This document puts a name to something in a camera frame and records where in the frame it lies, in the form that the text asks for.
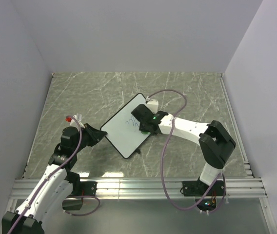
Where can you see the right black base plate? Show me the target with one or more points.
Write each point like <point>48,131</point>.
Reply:
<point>198,188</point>

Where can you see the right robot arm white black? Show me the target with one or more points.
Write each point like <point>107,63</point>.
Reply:
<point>214,140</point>

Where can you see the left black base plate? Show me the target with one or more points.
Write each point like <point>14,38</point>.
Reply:
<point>87,188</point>

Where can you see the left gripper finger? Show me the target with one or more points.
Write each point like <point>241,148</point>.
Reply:
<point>92,139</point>
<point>91,132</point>

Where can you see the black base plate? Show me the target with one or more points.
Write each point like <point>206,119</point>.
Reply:
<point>87,188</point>
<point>198,188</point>

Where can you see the aluminium right side rail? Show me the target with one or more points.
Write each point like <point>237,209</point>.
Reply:
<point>246,162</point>

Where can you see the aluminium rail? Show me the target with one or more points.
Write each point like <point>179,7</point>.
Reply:
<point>144,188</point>
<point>246,162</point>

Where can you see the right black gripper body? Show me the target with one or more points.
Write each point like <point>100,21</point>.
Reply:
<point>142,127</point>

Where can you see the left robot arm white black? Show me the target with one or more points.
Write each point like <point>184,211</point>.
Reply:
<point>57,183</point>

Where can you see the small black-framed whiteboard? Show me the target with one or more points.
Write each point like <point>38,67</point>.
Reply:
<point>123,129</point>

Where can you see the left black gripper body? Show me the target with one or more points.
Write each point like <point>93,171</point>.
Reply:
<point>75,146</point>

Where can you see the green whiteboard eraser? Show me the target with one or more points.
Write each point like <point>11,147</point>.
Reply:
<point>144,132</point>

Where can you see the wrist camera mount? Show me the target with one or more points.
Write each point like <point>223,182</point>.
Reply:
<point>75,120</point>
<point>152,104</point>

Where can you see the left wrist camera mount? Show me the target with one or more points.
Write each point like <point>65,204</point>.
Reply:
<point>75,120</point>

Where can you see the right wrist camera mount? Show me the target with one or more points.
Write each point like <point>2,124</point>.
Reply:
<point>152,104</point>

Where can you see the aluminium front rail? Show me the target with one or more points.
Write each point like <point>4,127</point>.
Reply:
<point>144,188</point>

